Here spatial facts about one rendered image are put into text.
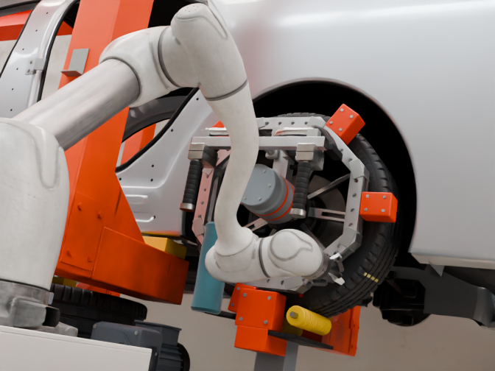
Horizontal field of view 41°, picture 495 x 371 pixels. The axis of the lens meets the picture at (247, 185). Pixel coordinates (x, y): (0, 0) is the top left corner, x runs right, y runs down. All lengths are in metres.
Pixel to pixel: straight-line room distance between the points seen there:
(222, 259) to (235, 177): 0.25
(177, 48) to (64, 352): 0.75
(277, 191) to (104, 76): 0.74
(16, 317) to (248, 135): 0.75
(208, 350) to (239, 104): 4.84
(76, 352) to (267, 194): 1.16
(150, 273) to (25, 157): 1.39
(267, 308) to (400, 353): 3.66
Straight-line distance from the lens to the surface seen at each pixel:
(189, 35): 1.34
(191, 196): 1.89
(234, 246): 1.62
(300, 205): 1.74
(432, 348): 5.50
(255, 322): 1.95
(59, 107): 1.23
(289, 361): 2.11
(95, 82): 1.31
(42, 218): 0.88
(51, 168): 0.90
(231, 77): 1.36
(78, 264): 1.94
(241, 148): 1.45
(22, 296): 0.86
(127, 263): 2.13
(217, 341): 6.08
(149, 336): 1.90
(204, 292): 1.91
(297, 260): 1.57
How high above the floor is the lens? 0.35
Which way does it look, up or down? 15 degrees up
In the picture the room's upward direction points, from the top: 10 degrees clockwise
